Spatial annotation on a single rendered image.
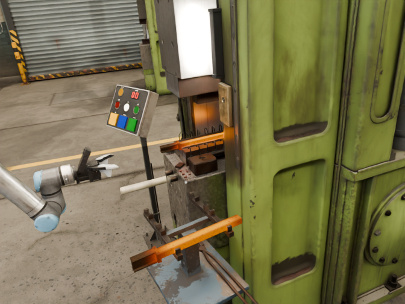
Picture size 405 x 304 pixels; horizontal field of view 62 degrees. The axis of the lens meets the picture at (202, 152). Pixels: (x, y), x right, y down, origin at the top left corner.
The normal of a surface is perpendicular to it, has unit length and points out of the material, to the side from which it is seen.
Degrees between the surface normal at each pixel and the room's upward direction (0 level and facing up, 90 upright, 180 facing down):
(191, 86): 90
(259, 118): 89
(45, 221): 94
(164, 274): 0
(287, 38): 89
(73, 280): 0
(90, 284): 0
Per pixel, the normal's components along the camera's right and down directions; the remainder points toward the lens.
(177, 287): -0.07, -0.90
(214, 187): 0.38, 0.36
